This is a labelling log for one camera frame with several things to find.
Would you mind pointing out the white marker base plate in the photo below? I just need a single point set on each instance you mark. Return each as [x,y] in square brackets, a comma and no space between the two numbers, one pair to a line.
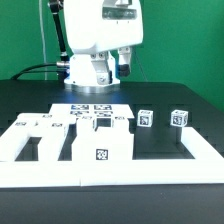
[100,110]

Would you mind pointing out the small tagged cube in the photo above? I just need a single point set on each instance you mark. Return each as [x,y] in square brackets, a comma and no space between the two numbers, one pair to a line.
[179,118]
[145,118]

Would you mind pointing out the small tagged cube right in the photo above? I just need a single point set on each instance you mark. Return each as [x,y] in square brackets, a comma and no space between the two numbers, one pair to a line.
[179,118]

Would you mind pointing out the white U-shaped fence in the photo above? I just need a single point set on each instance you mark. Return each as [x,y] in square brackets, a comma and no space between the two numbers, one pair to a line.
[207,166]

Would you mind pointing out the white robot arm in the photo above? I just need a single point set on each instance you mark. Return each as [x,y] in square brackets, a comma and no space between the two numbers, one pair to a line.
[101,35]

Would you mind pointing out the white chair seat part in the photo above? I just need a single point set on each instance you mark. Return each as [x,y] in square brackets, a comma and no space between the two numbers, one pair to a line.
[104,144]

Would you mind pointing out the white chair back frame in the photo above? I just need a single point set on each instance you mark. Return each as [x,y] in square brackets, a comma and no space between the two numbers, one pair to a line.
[51,129]

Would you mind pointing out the small tagged cube left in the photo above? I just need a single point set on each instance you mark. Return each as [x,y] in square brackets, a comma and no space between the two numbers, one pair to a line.
[145,118]

